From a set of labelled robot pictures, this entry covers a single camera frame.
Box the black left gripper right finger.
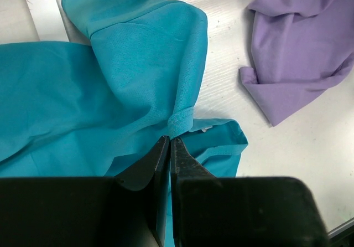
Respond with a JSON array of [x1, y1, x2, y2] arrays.
[[171, 138, 329, 246]]

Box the purple t shirt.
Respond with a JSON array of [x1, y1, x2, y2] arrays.
[[240, 0, 353, 126]]

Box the teal t shirt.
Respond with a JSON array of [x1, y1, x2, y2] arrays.
[[1, 0, 248, 246]]

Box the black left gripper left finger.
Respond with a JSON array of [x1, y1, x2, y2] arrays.
[[1, 136, 170, 246]]

